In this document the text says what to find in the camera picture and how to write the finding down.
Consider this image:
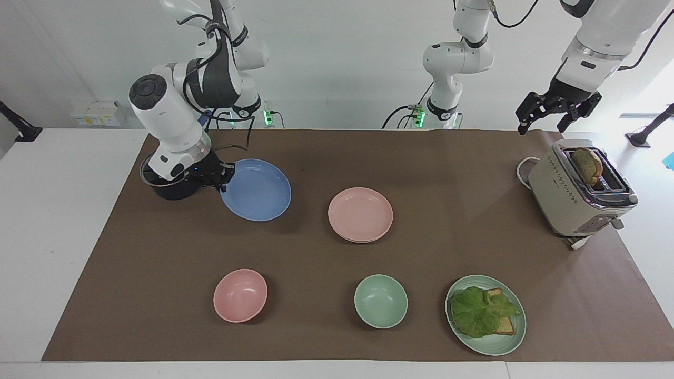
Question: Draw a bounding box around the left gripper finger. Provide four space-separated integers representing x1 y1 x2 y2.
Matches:
516 91 560 136
557 92 603 134

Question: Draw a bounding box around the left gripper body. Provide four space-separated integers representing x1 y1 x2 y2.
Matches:
542 78 594 107

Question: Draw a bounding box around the brown bread slice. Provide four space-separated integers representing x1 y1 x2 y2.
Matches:
571 147 604 185

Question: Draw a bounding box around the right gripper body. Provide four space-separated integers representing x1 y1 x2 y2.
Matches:
181 149 225 188

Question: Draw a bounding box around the toasted bread slice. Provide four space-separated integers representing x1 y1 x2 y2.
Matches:
483 287 517 336

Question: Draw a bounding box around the dark pot with metal rim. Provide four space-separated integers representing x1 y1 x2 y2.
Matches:
140 154 204 201

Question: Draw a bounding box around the blue plate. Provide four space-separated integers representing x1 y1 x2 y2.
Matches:
220 159 292 222

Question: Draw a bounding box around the white outlet box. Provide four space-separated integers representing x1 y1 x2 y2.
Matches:
70 101 127 127

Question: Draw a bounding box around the green plate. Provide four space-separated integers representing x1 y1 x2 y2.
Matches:
445 275 527 356

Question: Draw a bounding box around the black cable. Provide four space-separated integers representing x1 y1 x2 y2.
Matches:
617 9 674 71
490 0 541 29
177 0 256 155
382 82 435 130

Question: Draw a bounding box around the pink bowl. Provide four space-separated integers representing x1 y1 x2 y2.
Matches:
213 269 269 323

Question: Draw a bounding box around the green lettuce leaf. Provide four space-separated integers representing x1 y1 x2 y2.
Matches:
449 286 522 338

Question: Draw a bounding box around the green bowl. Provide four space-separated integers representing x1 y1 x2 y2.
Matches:
354 274 409 330

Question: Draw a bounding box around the black stand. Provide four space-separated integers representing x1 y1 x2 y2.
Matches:
625 103 674 148
0 100 43 143

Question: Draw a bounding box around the beige plate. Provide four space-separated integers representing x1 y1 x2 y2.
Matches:
331 224 393 244

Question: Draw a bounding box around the pink plate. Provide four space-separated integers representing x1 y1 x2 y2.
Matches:
328 187 394 242

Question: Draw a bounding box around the beige toaster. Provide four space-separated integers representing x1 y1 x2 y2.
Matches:
528 139 639 238

